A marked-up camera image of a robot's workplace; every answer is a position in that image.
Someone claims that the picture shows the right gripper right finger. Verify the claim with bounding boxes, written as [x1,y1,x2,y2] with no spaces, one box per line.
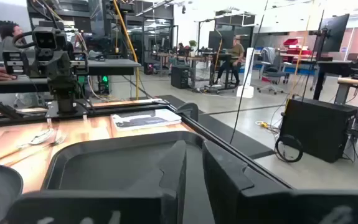
[202,139,358,224]

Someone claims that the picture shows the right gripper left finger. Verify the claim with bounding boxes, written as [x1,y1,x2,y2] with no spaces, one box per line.
[0,139,187,224]

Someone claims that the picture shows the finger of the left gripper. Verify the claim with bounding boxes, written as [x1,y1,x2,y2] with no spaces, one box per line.
[70,52,88,75]
[2,50,30,75]

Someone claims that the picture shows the black rectangular tray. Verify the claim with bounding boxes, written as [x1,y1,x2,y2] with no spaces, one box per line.
[40,130,215,224]

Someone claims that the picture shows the person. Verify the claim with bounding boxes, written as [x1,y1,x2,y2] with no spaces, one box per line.
[215,35,247,88]
[0,20,27,52]

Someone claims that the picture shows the white and blue book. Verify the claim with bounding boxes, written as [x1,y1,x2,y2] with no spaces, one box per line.
[110,108,182,131]

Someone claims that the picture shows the black table clamp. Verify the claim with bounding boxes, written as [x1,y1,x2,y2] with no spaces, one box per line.
[175,102,200,123]

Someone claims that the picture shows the black computer tower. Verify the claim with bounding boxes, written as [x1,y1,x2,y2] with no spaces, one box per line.
[279,98,358,164]
[171,64,192,90]

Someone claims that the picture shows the small potted plant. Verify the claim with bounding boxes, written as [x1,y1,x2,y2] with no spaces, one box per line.
[188,39,198,57]

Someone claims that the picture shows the white flat tower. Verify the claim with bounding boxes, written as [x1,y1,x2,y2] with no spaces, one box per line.
[236,47,256,100]

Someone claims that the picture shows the grey office chair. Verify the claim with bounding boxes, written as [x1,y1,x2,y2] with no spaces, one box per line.
[257,46,288,95]

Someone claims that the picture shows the red storage bins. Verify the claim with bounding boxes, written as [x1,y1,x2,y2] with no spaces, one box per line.
[283,37,313,56]

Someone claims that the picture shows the wooden tube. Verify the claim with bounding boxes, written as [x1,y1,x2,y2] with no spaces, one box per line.
[336,77,358,88]

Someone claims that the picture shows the black monitor on stand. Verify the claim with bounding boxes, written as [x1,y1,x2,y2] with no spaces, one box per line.
[311,13,351,101]

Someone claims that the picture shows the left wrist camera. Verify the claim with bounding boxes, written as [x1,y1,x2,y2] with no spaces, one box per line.
[32,26,59,50]

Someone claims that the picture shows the thick yellow cable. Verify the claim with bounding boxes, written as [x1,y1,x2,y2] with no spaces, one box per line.
[112,0,141,101]

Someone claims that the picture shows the fork with wooden handle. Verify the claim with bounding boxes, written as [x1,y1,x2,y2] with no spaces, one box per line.
[1,133,69,166]

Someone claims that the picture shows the yellow plug with cable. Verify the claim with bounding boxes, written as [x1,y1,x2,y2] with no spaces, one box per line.
[255,120,281,134]

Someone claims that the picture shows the coiled black cable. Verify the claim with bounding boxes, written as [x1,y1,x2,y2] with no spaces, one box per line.
[274,134,304,164]

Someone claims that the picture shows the black hanging cable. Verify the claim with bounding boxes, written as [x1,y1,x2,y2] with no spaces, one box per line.
[229,0,269,146]

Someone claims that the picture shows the thin yellow hanging cable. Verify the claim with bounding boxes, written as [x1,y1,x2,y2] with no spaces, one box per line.
[285,12,311,111]

